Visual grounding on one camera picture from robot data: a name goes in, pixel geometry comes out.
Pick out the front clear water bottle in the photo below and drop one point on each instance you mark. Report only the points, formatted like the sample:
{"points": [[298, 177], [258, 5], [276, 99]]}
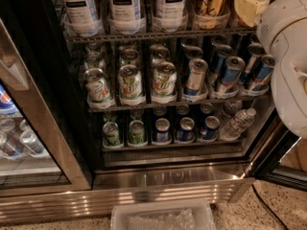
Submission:
{"points": [[237, 124]]}

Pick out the bottom right pepsi can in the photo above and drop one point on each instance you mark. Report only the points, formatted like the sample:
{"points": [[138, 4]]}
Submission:
{"points": [[209, 128]]}

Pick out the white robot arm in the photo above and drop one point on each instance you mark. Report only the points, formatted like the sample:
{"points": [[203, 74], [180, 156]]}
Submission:
{"points": [[289, 76]]}

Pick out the front left 7up can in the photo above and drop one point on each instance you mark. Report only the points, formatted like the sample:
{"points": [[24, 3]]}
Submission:
{"points": [[97, 87]]}

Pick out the white tea bottle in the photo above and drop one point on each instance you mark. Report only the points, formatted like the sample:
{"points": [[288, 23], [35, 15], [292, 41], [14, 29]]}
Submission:
{"points": [[126, 15], [83, 16], [169, 13]]}

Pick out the gold slim can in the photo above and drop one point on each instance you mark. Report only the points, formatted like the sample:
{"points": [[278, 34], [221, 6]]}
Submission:
{"points": [[208, 11]]}

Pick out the left fridge glass door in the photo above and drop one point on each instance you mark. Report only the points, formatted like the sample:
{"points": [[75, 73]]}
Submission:
{"points": [[35, 157]]}

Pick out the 7up can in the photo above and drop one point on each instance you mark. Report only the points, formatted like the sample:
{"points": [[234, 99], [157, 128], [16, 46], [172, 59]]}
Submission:
{"points": [[164, 82], [130, 85], [97, 87]]}

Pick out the left white tea bottle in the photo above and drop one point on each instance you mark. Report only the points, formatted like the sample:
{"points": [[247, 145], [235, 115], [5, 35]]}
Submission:
{"points": [[83, 16]]}

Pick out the front left red bull can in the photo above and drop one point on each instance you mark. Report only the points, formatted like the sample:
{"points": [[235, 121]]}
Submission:
{"points": [[194, 78]]}

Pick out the green can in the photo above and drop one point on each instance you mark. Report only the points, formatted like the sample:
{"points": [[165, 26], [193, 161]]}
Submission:
{"points": [[137, 133], [112, 134]]}

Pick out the right white tea bottle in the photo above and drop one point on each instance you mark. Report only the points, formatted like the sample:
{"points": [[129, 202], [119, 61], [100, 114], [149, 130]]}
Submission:
{"points": [[169, 13]]}

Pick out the wire shelf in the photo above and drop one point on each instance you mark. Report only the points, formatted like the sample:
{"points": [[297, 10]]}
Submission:
{"points": [[147, 36], [152, 105]]}

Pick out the clear plastic bin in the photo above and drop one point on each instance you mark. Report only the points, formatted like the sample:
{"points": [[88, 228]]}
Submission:
{"points": [[186, 214]]}

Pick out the middle wire shelf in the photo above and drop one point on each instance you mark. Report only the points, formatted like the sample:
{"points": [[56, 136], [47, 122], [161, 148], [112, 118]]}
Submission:
{"points": [[152, 105]]}

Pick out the bottom left green can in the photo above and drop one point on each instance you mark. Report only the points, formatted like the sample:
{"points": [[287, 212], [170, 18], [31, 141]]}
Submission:
{"points": [[112, 134]]}

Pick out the open right fridge door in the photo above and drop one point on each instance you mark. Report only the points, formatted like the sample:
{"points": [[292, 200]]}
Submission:
{"points": [[284, 163]]}

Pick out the second row right red bull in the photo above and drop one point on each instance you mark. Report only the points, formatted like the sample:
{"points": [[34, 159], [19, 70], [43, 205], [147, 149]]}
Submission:
{"points": [[251, 56]]}

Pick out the front right red bull can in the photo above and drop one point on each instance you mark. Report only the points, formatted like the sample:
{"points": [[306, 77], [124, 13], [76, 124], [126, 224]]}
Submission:
{"points": [[261, 74]]}

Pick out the top wire shelf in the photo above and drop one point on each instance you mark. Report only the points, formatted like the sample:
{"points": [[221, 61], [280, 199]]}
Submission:
{"points": [[147, 36]]}

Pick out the second row red bull can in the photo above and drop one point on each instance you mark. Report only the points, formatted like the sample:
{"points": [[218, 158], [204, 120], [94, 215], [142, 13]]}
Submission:
{"points": [[222, 52]]}

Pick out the front middle red bull can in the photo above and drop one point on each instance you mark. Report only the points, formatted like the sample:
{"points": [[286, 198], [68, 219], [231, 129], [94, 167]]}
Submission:
{"points": [[231, 71]]}

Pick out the middle white tea bottle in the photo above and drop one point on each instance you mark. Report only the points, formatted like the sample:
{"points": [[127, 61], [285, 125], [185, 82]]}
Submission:
{"points": [[126, 15]]}

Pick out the front middle 7up can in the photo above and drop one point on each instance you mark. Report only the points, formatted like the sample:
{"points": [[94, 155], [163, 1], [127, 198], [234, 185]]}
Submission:
{"points": [[130, 85]]}

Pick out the bottom middle pepsi can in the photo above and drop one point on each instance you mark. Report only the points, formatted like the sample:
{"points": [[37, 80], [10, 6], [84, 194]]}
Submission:
{"points": [[185, 130]]}

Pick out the bottom left pepsi can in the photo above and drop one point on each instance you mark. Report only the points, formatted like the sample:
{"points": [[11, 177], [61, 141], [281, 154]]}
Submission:
{"points": [[161, 133]]}

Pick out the pepsi can behind door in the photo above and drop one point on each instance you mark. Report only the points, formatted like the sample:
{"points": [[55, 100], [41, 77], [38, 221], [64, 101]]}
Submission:
{"points": [[7, 106]]}

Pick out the front right 7up can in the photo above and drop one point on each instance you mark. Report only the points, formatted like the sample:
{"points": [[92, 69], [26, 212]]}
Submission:
{"points": [[164, 82]]}

